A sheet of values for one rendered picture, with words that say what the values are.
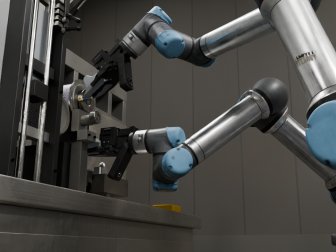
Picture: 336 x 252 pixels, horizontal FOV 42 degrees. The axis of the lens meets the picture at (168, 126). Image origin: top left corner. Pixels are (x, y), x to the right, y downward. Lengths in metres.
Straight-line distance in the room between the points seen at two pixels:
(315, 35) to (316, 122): 0.19
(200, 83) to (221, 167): 0.76
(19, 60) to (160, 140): 0.48
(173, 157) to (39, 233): 0.44
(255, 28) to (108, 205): 0.60
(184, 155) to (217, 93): 2.51
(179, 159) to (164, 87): 2.73
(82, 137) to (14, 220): 0.59
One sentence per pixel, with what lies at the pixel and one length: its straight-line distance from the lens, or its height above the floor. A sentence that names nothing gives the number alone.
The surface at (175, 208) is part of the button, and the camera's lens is 1.37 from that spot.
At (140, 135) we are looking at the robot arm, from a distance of 1.33.
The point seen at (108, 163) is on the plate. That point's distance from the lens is 2.18.
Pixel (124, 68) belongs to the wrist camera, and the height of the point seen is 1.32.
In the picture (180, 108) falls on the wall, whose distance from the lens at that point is 3.71.
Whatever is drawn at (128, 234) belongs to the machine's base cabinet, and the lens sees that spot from 1.11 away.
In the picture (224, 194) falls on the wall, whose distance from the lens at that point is 3.42.
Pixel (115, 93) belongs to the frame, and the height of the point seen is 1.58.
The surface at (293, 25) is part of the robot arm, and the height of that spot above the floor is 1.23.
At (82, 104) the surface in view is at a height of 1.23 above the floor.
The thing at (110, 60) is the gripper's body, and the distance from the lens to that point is 1.37.
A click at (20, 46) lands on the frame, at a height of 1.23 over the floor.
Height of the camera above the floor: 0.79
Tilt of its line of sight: 16 degrees up
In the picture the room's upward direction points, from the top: straight up
